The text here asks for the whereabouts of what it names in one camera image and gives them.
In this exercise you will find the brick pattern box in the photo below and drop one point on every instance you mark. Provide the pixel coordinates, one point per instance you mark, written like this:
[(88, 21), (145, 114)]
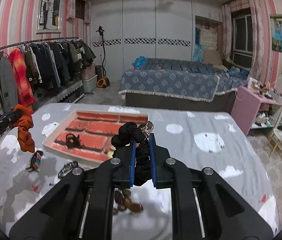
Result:
[(93, 132)]

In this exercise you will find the pink storage box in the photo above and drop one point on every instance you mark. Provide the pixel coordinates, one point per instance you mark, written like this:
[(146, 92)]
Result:
[(88, 72)]

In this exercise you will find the black hair clip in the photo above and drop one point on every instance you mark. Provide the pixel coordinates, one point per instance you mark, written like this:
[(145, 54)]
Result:
[(69, 142)]

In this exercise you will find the wooden stool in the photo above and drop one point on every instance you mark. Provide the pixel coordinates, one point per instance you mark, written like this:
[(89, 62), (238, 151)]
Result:
[(279, 135)]

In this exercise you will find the low cabinet with lace cover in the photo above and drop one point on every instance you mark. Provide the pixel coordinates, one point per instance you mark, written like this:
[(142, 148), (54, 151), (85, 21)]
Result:
[(66, 92)]

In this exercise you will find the orange scrunchie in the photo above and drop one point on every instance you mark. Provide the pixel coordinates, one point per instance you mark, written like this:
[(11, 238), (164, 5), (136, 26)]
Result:
[(24, 135)]

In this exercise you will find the turquoise cloth pile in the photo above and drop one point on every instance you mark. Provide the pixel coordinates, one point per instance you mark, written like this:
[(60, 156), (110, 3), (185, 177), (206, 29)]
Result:
[(238, 72)]

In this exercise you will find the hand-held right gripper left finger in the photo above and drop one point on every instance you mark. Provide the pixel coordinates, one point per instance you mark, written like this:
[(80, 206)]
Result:
[(131, 165)]

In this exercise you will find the blue figure wall poster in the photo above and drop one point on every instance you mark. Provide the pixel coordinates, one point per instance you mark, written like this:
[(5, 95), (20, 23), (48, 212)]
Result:
[(278, 35)]

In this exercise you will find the large window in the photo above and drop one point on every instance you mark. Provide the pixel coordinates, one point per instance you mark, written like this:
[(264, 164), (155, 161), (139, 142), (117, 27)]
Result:
[(242, 35)]

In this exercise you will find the pink checked curtain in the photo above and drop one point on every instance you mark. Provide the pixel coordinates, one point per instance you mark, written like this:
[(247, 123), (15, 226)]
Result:
[(226, 30)]

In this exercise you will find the pink lace curtain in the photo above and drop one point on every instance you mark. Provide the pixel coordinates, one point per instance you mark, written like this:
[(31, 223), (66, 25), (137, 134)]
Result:
[(255, 30)]

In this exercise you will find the framed wall poster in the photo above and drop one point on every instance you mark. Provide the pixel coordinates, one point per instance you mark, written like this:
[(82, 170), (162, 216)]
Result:
[(48, 10)]

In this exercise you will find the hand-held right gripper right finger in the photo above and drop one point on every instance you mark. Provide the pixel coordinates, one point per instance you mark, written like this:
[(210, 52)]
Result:
[(152, 165)]

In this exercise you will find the white storage box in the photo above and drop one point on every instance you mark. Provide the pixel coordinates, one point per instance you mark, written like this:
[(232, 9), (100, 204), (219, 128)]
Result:
[(89, 83)]

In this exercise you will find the black and yellow garment steamer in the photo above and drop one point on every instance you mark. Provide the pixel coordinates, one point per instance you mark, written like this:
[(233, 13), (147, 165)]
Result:
[(103, 82)]

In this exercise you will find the metal clothes rack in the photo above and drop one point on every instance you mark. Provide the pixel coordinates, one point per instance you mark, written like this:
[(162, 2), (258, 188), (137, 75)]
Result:
[(31, 41)]

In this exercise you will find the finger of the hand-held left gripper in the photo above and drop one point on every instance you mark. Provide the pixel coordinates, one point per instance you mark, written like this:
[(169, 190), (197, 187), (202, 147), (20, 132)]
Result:
[(14, 117)]

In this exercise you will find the turquoise bag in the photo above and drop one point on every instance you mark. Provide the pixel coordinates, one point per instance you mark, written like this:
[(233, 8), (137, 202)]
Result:
[(139, 62)]

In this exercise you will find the bed with blue patterned cover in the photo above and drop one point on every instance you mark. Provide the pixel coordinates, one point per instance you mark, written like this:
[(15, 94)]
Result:
[(170, 80)]

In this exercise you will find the pink nightstand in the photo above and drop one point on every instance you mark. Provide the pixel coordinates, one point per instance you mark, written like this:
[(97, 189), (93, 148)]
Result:
[(245, 105)]

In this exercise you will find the black scrunchie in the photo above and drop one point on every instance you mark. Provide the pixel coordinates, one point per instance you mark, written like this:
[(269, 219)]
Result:
[(127, 132)]

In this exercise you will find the small window with pink curtains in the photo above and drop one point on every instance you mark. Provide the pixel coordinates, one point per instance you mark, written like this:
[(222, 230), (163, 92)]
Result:
[(78, 7)]

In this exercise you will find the row of hanging clothes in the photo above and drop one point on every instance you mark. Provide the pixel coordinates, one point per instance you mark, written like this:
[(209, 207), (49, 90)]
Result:
[(56, 62)]

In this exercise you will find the white wardrobe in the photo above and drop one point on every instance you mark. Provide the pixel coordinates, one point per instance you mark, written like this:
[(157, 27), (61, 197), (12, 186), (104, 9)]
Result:
[(141, 25)]

